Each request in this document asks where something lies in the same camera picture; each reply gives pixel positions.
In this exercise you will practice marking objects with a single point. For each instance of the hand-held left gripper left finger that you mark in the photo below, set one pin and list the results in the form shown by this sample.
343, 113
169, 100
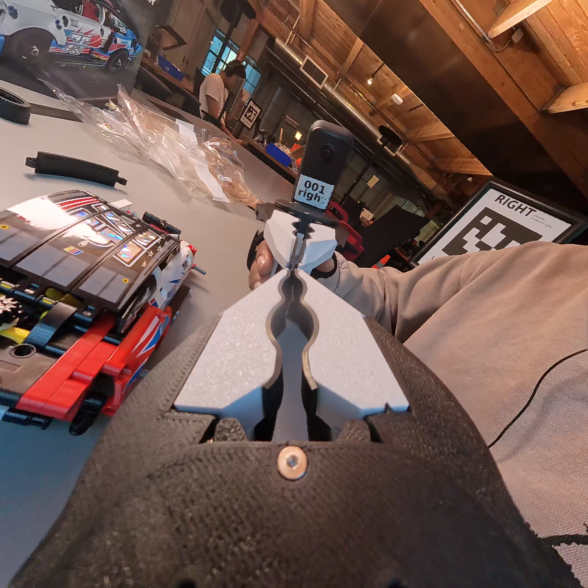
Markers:
229, 363

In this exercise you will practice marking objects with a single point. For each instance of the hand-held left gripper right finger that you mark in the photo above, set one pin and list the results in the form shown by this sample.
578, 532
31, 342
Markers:
353, 363

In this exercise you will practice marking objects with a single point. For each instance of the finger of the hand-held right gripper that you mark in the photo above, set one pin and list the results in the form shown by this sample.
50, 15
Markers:
280, 241
319, 250

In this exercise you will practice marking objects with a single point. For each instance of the lego race car model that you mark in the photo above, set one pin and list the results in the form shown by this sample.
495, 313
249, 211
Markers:
87, 294

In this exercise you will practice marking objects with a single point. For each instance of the person's right forearm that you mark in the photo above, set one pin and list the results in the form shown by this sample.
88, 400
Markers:
436, 285

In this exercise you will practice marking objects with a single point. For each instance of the black curved lego panel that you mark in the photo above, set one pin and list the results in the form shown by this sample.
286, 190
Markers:
76, 169

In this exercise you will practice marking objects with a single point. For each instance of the lego set box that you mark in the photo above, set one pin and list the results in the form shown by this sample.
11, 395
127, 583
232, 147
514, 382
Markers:
78, 41

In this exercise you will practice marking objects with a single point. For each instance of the black lego tire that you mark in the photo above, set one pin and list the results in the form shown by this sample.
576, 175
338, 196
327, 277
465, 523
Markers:
13, 108

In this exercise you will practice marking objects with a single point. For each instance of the person's right hand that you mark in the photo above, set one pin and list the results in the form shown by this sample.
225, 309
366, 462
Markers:
262, 268

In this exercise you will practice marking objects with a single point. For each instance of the red chair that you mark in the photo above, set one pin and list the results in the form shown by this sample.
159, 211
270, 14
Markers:
347, 234

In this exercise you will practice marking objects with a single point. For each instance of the blue crate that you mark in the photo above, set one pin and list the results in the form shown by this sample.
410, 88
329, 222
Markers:
280, 155

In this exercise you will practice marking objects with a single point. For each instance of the small marker board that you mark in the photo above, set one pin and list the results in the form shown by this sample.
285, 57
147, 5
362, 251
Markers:
250, 115

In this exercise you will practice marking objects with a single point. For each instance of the crumpled clear plastic bags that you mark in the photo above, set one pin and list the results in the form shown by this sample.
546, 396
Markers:
165, 147

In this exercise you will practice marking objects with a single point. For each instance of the framed marker sign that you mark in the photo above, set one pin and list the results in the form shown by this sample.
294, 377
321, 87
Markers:
496, 225

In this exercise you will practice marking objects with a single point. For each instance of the person's beige hoodie torso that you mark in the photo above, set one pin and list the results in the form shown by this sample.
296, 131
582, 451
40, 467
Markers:
528, 413

